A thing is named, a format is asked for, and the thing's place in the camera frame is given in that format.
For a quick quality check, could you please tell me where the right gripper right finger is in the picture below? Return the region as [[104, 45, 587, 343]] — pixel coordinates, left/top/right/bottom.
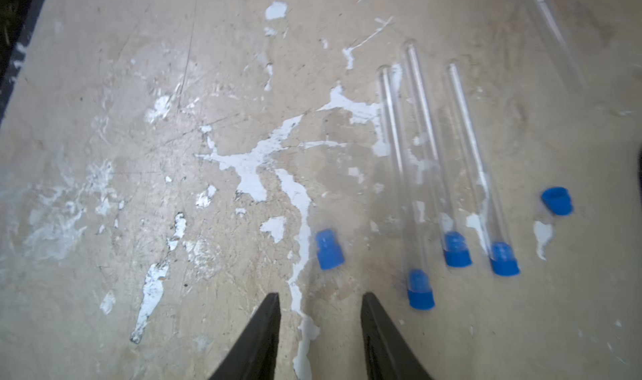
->
[[360, 292, 433, 380]]

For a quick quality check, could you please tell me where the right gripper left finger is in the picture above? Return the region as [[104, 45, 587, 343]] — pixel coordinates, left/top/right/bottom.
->
[[209, 292, 281, 380]]

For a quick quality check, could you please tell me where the clear test tube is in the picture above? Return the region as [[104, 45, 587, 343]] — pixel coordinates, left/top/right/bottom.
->
[[402, 40, 461, 256], [446, 60, 513, 260], [526, 0, 585, 93], [377, 65, 429, 292]]

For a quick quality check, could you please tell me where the blue stopper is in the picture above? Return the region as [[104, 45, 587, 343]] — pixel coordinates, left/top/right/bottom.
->
[[490, 242, 520, 276], [443, 231, 472, 268], [407, 269, 436, 311], [315, 229, 344, 271], [540, 186, 573, 216]]

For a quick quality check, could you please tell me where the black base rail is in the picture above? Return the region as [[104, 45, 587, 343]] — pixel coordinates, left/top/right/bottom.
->
[[1, 0, 45, 120]]

